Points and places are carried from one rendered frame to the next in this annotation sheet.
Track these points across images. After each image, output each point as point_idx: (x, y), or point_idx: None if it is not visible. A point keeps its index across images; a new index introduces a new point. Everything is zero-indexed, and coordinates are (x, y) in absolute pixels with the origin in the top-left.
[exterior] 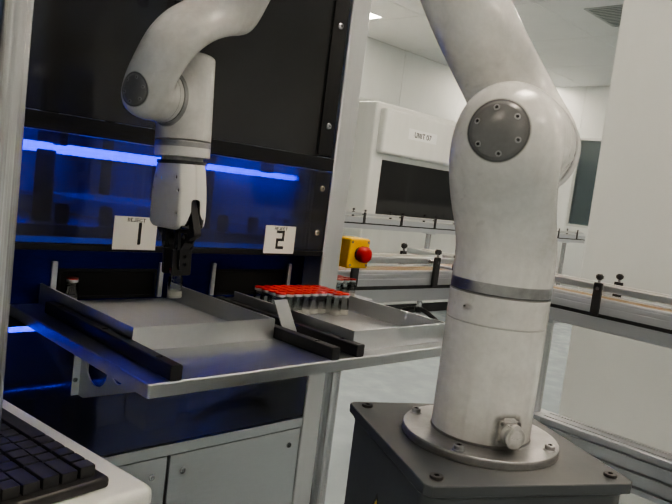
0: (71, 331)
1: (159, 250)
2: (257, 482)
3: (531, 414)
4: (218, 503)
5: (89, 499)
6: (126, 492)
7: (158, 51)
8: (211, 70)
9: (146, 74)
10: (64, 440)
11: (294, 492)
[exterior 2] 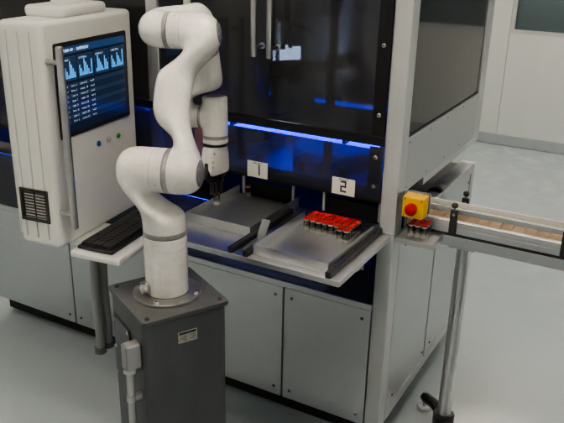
0: None
1: (269, 180)
2: (340, 330)
3: (156, 286)
4: (314, 328)
5: (102, 255)
6: (111, 258)
7: None
8: (212, 105)
9: None
10: (141, 242)
11: (369, 352)
